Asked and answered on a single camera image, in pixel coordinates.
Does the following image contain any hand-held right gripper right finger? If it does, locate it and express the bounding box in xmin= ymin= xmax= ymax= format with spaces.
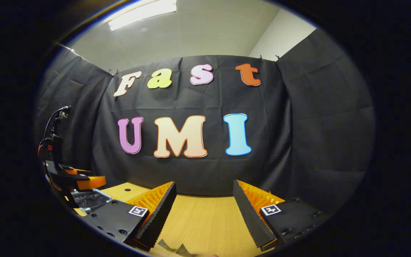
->
xmin=232 ymin=179 xmax=330 ymax=251

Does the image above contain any ceiling light panel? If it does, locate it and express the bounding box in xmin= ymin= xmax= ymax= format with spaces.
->
xmin=107 ymin=0 xmax=177 ymax=31

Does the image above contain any light blue bumpy suitcase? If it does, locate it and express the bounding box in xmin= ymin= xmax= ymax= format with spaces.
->
xmin=71 ymin=188 xmax=112 ymax=216

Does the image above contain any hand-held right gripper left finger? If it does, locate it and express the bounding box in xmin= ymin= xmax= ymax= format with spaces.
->
xmin=83 ymin=181 xmax=178 ymax=251

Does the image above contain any black backdrop cloth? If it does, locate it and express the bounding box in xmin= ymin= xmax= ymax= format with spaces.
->
xmin=34 ymin=29 xmax=375 ymax=218

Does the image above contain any black cable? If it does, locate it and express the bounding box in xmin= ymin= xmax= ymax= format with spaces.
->
xmin=43 ymin=105 xmax=71 ymax=142

